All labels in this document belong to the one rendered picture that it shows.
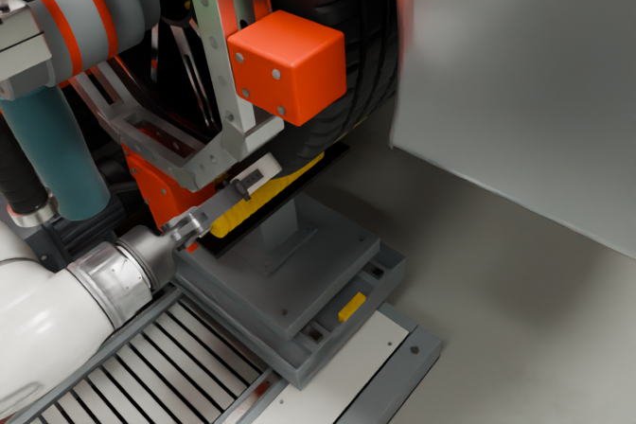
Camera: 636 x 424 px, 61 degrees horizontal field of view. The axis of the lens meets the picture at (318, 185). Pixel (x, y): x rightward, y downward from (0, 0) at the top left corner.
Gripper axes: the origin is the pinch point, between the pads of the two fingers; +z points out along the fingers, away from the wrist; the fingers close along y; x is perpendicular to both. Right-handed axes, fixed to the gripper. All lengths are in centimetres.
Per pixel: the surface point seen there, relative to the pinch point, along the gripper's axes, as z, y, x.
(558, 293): 58, -23, -67
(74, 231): -15, -53, 11
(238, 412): -13, -42, -37
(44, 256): -22, -51, 10
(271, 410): -9, -39, -41
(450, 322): 35, -34, -56
